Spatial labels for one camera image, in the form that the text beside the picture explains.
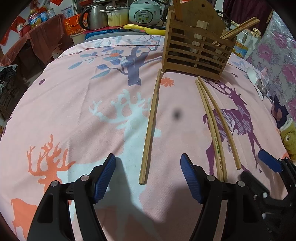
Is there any green towel toy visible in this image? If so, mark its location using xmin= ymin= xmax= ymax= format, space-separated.
xmin=280 ymin=118 xmax=296 ymax=163

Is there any dark purple cloth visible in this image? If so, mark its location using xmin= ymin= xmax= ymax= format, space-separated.
xmin=271 ymin=95 xmax=288 ymax=128

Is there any wooden chopstick bundle left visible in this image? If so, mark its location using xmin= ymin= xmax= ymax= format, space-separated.
xmin=196 ymin=76 xmax=228 ymax=182

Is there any wooden chopstick bundle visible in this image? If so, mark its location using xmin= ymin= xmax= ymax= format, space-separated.
xmin=197 ymin=75 xmax=242 ymax=171
xmin=138 ymin=69 xmax=163 ymax=185
xmin=196 ymin=76 xmax=228 ymax=182

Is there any metal spoon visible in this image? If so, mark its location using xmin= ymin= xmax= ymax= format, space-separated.
xmin=256 ymin=78 xmax=268 ymax=100

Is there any wooden chopstick bundle middle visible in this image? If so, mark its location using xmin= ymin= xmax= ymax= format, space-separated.
xmin=197 ymin=75 xmax=242 ymax=171

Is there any pink deer tablecloth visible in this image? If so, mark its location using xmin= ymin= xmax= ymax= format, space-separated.
xmin=0 ymin=34 xmax=290 ymax=241

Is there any wooden chair with clothes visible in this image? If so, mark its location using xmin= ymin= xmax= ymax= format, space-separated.
xmin=1 ymin=64 xmax=28 ymax=121

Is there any wooden chopstick holder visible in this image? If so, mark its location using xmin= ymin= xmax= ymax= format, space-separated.
xmin=162 ymin=1 xmax=236 ymax=81

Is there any wooden chopstick bundle right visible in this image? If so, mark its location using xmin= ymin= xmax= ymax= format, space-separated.
xmin=138 ymin=69 xmax=163 ymax=185

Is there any red cloth covered table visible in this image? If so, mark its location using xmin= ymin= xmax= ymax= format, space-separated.
xmin=1 ymin=14 xmax=73 ymax=76

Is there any yellow rice paddle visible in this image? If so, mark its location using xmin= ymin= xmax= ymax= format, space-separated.
xmin=123 ymin=24 xmax=166 ymax=36

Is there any steel kettle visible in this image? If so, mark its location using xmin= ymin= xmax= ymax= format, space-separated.
xmin=79 ymin=4 xmax=108 ymax=31

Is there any white rice cooker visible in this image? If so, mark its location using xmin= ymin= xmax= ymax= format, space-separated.
xmin=128 ymin=0 xmax=162 ymax=26

